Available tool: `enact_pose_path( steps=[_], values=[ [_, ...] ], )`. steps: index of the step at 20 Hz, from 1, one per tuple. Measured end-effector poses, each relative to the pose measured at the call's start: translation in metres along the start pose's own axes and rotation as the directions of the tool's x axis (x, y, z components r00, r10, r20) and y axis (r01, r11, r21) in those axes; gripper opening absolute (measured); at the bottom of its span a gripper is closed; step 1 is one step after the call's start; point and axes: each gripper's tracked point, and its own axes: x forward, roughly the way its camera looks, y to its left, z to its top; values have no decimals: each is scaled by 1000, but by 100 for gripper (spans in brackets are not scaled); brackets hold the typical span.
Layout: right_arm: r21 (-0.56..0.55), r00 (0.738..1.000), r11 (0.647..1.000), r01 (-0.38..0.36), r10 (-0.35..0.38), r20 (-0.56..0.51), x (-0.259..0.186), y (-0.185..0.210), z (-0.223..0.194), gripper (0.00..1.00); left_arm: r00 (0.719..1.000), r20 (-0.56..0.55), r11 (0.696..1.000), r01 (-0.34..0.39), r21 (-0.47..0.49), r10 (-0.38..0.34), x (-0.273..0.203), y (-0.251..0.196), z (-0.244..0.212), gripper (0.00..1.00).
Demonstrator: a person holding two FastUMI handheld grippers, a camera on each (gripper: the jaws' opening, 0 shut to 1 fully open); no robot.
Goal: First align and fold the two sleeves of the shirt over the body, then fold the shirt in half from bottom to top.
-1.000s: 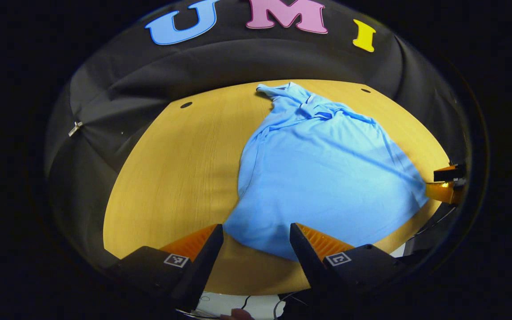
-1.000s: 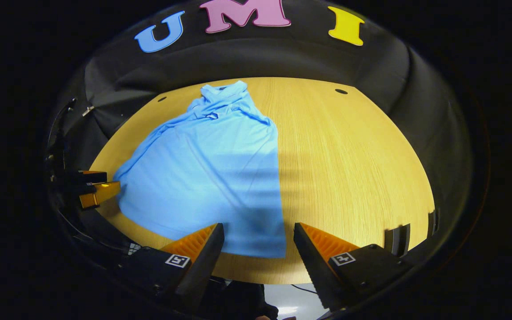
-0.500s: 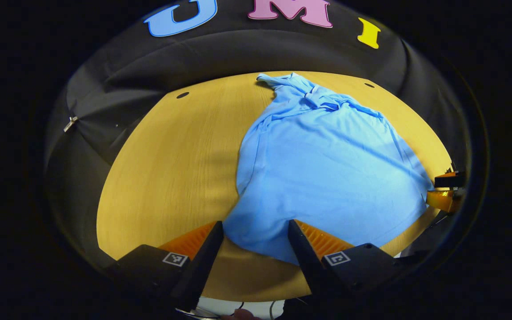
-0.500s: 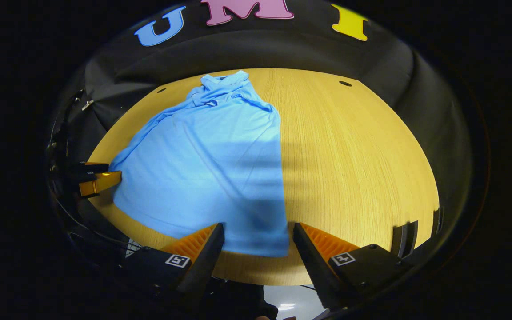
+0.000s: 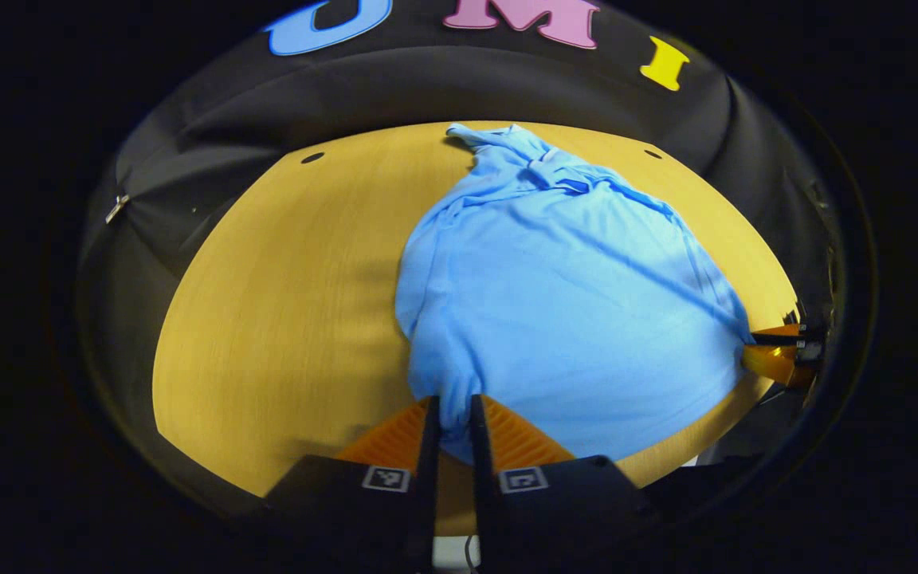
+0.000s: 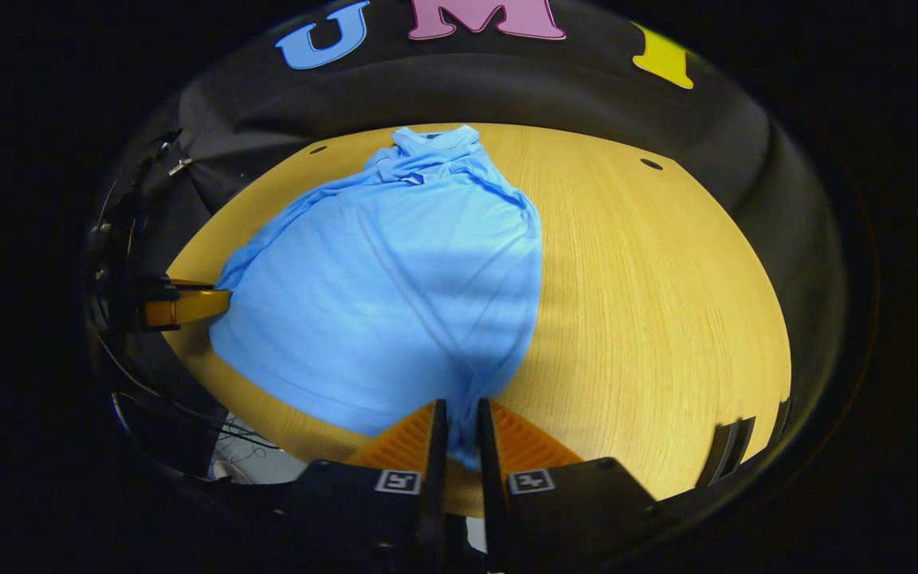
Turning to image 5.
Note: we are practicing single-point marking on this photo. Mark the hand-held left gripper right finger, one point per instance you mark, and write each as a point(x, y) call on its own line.
point(484, 494)

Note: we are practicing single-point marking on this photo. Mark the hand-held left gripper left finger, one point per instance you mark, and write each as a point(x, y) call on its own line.
point(425, 494)

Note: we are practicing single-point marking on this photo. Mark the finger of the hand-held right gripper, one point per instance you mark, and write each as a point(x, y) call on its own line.
point(782, 363)
point(782, 338)

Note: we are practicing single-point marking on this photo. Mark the light blue T-shirt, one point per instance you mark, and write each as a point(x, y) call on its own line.
point(570, 319)

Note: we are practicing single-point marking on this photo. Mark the black backdrop cloth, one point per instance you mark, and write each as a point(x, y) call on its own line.
point(507, 88)

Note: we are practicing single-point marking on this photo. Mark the small silver clip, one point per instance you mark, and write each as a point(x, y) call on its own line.
point(117, 208)

